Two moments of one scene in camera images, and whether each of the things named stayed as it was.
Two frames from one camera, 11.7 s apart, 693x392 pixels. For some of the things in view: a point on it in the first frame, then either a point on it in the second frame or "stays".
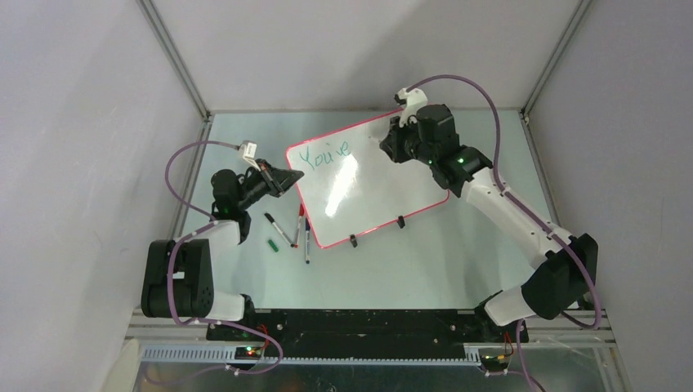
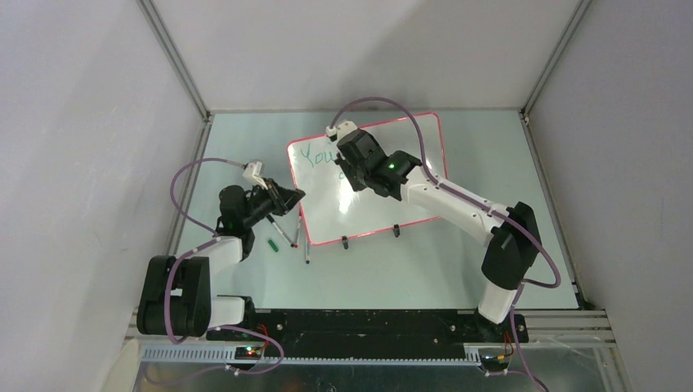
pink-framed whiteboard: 351,187 stays
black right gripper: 393,143 -> 357,185
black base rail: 290,332 stays
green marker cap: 273,246 stays
